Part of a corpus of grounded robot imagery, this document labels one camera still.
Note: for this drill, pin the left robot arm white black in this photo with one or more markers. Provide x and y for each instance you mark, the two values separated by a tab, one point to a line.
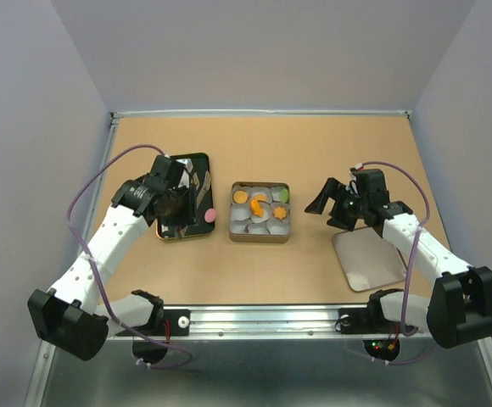
75	314

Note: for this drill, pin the orange fish cookie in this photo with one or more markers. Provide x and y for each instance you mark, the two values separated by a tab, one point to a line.
257	207

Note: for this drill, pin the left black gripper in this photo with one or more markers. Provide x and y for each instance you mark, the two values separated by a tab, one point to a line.
188	215

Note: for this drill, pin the pink round cookie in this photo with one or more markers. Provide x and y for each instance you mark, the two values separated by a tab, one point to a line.
210	215

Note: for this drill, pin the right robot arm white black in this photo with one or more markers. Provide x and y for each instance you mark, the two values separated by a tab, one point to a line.
459	309

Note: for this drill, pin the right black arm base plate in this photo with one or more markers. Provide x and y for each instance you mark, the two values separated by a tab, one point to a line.
354	321

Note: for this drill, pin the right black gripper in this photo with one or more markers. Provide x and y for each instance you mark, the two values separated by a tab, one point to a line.
330	189

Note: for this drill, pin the small orange shaped cookie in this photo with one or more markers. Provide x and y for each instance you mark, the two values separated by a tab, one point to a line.
280	213

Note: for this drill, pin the metal serving tongs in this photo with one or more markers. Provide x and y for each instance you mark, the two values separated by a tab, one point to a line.
201	182

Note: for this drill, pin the dark green metal tray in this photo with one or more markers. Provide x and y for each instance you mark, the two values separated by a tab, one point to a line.
163	231

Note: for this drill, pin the aluminium frame rail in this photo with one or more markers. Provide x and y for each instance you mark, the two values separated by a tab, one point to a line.
273	322

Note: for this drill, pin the orange round sandwich cookie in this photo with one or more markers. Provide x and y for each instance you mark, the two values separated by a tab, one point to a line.
240	197

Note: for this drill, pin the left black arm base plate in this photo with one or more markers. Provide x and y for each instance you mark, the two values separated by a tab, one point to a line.
167	323

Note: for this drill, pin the green round cookie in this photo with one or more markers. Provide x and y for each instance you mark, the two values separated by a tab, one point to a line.
284	195

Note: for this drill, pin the white paper cookie cups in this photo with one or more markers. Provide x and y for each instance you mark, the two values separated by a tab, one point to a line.
259	222

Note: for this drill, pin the gold tin lid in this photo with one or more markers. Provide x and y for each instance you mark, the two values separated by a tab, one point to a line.
368	262

